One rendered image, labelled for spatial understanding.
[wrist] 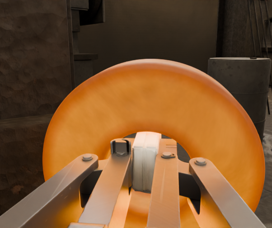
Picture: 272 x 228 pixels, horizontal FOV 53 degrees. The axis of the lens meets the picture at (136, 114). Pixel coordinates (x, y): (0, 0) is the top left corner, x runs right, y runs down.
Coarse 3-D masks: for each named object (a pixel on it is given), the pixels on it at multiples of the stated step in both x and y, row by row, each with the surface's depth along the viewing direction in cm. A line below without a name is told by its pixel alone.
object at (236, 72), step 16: (208, 64) 271; (224, 64) 249; (240, 64) 242; (256, 64) 241; (224, 80) 251; (240, 80) 245; (256, 80) 245; (240, 96) 248; (256, 96) 249; (256, 112) 253; (256, 128) 257
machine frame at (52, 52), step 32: (0, 0) 44; (32, 0) 46; (64, 0) 48; (0, 32) 44; (32, 32) 47; (64, 32) 49; (0, 64) 45; (32, 64) 48; (64, 64) 50; (0, 96) 46; (32, 96) 49; (64, 96) 51; (0, 128) 43; (32, 128) 45; (0, 160) 43; (32, 160) 46; (0, 192) 44
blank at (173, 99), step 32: (128, 64) 17; (160, 64) 17; (96, 96) 18; (128, 96) 17; (160, 96) 17; (192, 96) 17; (224, 96) 16; (64, 128) 18; (96, 128) 18; (128, 128) 18; (160, 128) 18; (192, 128) 17; (224, 128) 17; (64, 160) 19; (224, 160) 18; (256, 160) 17; (256, 192) 18; (128, 224) 20; (192, 224) 19
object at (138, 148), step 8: (136, 136) 18; (144, 136) 18; (136, 144) 16; (144, 144) 17; (136, 152) 16; (144, 152) 16; (136, 160) 16; (144, 160) 16; (136, 168) 16; (144, 168) 16; (136, 176) 16; (144, 176) 17; (136, 184) 17; (144, 184) 17
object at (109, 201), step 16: (112, 144) 16; (128, 144) 16; (112, 160) 15; (128, 160) 15; (112, 176) 13; (96, 192) 12; (112, 192) 12; (128, 192) 15; (96, 208) 11; (112, 208) 11; (80, 224) 9; (96, 224) 9; (112, 224) 11
